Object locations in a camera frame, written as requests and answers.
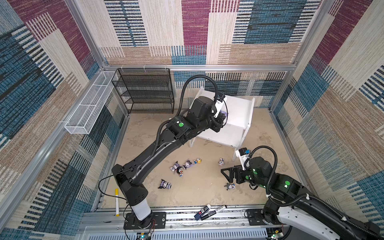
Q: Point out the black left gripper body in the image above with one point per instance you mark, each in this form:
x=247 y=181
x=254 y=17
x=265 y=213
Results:
x=215 y=123

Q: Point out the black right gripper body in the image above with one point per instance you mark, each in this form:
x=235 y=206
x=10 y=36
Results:
x=241 y=175

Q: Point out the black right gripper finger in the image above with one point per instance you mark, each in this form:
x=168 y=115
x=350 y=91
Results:
x=230 y=172
x=230 y=178

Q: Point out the striped purple Kuromi figure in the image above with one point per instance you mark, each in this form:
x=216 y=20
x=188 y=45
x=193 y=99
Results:
x=176 y=167

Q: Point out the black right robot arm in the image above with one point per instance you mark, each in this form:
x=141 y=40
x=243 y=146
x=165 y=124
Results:
x=291 y=203

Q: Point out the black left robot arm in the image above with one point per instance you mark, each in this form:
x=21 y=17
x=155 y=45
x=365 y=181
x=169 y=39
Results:
x=204 y=114

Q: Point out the white two-tier shelf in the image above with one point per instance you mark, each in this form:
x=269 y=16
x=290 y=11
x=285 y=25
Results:
x=239 y=120

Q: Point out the grey purple Kuromi figure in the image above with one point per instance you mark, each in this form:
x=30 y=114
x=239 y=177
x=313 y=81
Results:
x=230 y=186

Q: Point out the small white purple figure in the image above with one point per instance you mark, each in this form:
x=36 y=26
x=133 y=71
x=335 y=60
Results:
x=221 y=162

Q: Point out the black white marker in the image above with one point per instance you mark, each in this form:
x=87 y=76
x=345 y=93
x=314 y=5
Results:
x=212 y=213

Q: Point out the black marker blue label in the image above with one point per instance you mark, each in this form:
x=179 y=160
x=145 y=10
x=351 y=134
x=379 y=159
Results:
x=200 y=213

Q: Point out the yellow white marker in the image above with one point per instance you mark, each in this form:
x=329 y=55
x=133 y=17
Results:
x=117 y=203

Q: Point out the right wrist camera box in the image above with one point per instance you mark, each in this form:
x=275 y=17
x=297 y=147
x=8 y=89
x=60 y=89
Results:
x=243 y=155

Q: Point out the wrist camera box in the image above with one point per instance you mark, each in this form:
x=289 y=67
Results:
x=243 y=155
x=220 y=103

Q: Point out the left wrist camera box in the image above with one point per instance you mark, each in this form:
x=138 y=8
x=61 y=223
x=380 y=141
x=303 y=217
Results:
x=220 y=103

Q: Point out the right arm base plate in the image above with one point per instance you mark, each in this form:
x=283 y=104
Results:
x=258 y=217

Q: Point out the black wire mesh shelf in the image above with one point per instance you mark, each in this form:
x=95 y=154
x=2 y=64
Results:
x=145 y=90

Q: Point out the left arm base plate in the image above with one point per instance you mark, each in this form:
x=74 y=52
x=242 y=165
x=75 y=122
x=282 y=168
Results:
x=155 y=220

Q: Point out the white wire mesh basket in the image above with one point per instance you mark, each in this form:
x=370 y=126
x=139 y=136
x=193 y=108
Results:
x=87 y=112

